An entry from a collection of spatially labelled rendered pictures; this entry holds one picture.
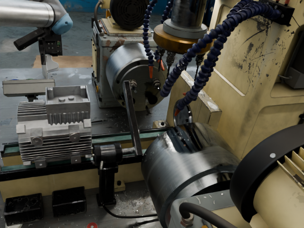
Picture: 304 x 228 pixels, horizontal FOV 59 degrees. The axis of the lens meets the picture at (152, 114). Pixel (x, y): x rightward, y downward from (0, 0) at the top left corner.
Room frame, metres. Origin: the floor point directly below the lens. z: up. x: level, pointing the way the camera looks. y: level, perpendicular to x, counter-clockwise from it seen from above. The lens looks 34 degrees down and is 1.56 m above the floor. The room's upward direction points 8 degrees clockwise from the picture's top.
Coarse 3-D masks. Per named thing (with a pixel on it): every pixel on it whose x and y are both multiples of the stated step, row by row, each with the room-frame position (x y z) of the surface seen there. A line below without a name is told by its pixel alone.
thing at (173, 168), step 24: (168, 144) 0.51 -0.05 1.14; (192, 144) 0.50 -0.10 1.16; (216, 144) 0.51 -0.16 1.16; (144, 168) 0.51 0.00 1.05; (168, 168) 0.45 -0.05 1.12; (192, 168) 0.43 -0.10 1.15; (216, 168) 0.43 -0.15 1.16; (168, 192) 0.40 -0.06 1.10; (192, 192) 0.38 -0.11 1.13; (168, 216) 0.37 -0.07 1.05
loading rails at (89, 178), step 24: (96, 144) 0.73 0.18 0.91; (144, 144) 0.80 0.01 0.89; (0, 168) 0.55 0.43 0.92; (24, 168) 0.57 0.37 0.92; (48, 168) 0.58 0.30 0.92; (72, 168) 0.60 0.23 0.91; (96, 168) 0.63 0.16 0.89; (120, 168) 0.66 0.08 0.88; (0, 192) 0.52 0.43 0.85; (24, 192) 0.55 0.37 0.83; (48, 192) 0.57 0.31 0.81
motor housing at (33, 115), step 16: (32, 112) 0.62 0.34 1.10; (48, 128) 0.59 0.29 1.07; (64, 128) 0.61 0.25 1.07; (80, 128) 0.62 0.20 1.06; (48, 144) 0.57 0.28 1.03; (64, 144) 0.58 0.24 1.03; (80, 144) 0.59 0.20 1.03; (32, 160) 0.55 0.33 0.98; (48, 160) 0.56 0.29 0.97; (64, 160) 0.62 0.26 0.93
